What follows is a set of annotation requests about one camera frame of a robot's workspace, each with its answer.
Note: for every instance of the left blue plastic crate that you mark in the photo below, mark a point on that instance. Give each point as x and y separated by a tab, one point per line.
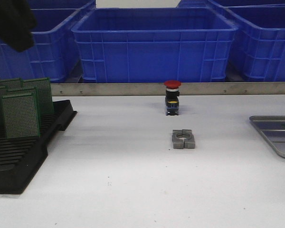
54	54

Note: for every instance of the red emergency stop button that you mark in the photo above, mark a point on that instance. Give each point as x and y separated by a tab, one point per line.
171	99

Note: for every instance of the centre blue plastic crate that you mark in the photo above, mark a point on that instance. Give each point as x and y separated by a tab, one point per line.
154	45

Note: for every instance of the steel table edge rail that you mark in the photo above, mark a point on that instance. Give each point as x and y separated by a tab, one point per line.
154	89

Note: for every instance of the blue plastic crate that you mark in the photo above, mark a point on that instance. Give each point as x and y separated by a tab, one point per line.
54	54
154	45
258	49

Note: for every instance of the silver metal tray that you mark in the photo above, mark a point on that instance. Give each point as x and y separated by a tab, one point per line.
270	129

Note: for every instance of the black slotted board rack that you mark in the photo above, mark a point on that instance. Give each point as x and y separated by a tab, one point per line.
21	158

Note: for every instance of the far left blue crate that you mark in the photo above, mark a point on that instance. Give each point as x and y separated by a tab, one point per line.
62	4

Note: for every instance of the right blue plastic crate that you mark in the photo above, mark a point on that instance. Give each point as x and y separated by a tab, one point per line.
258	49

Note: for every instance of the far right blue crate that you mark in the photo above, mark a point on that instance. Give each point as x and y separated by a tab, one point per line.
227	3

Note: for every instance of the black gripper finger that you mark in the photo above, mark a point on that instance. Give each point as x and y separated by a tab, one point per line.
16	22

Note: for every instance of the grey metal clamp block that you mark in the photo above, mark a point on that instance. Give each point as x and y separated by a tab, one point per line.
183	139

